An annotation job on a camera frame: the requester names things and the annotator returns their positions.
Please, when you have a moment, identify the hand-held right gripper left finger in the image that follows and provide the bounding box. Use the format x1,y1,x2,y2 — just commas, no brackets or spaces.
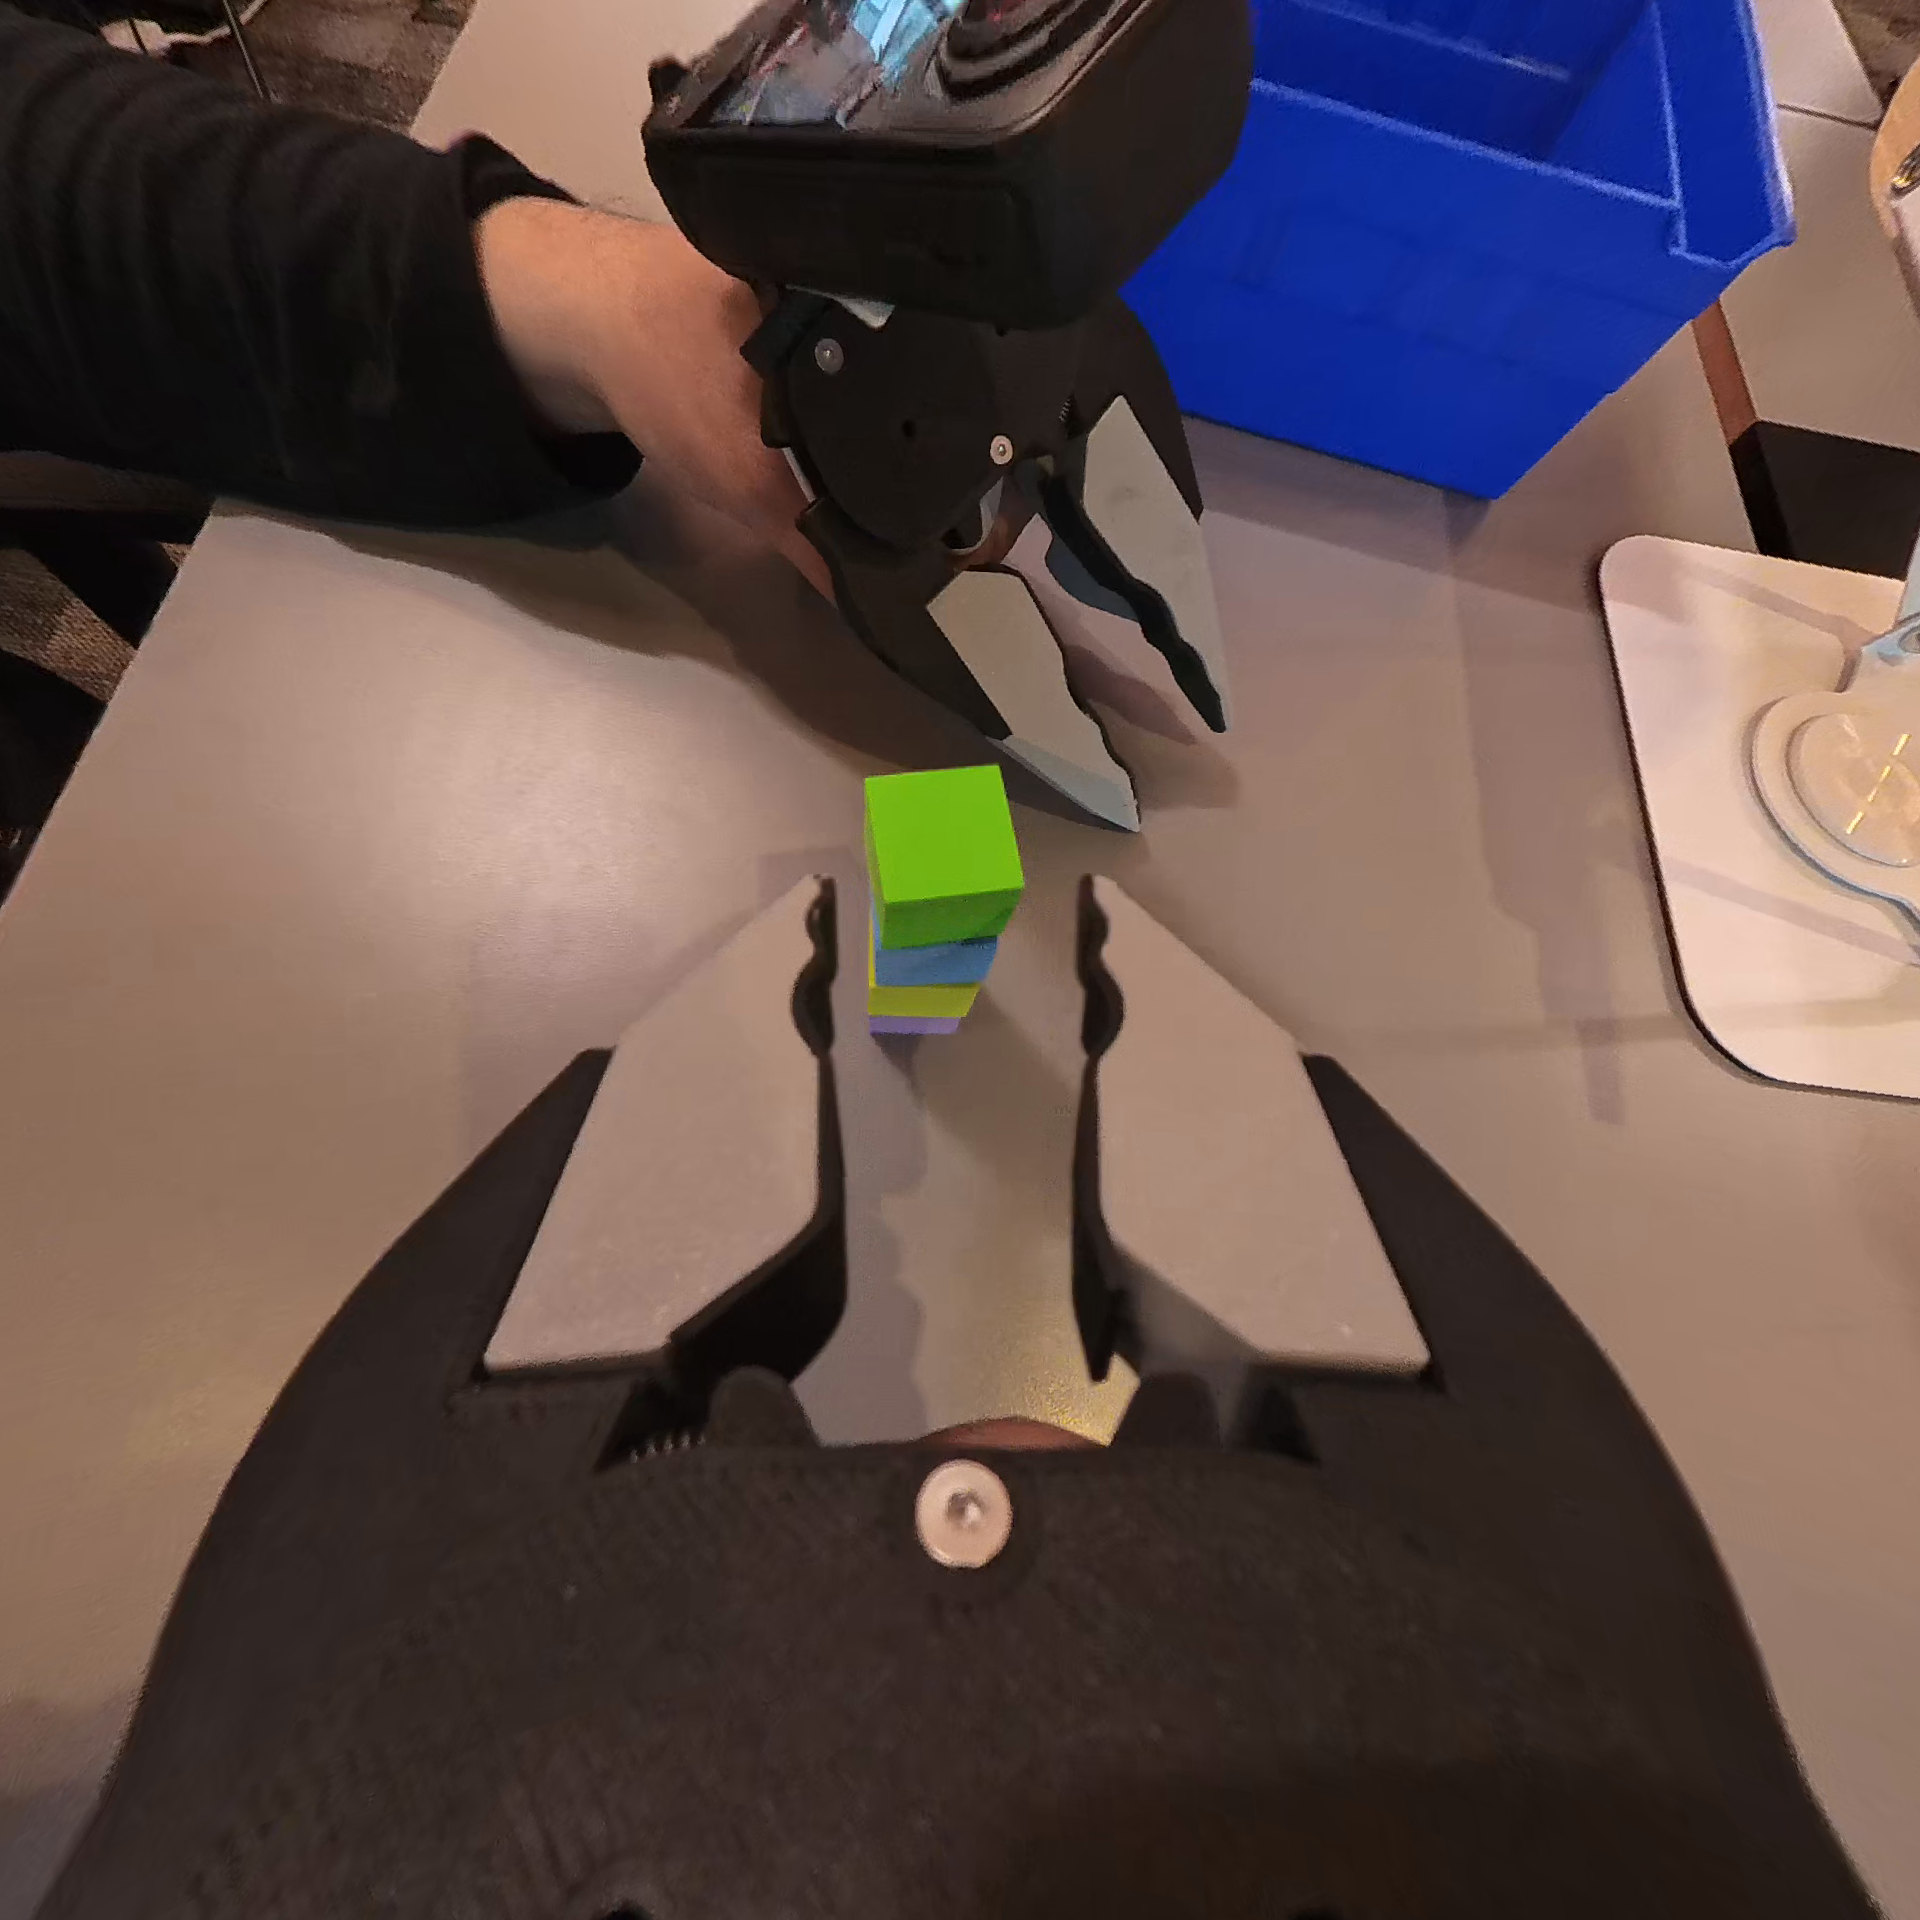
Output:
479,879,853,1388

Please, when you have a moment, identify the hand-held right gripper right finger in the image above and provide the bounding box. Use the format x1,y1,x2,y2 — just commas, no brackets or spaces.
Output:
1068,879,1439,1388

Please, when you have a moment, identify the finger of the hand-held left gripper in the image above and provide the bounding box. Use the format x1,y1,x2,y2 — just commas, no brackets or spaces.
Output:
1033,394,1232,737
928,574,1145,834

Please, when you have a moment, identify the green foam cube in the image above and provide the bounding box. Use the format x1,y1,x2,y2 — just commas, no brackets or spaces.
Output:
862,764,1026,947

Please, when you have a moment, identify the yellow foam cube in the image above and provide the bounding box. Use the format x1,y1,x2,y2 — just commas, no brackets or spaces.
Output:
862,947,984,1025

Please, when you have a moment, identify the blue foam cube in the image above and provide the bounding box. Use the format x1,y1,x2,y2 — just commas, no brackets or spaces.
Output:
870,906,1006,993

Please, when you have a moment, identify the blue plastic bin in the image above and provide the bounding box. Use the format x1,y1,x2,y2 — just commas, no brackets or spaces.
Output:
1121,0,1798,501

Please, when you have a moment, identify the person's left forearm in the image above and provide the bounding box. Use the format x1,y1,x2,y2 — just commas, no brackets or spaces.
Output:
0,0,650,528

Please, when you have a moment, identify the person's left hand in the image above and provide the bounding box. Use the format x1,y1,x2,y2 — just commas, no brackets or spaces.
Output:
479,195,837,606

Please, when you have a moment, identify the white document stand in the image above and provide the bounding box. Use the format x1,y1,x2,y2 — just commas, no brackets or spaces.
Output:
1867,111,1920,294
1598,533,1920,1103

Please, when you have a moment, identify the person's dark clothing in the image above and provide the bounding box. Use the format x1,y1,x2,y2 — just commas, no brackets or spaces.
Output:
0,501,202,906

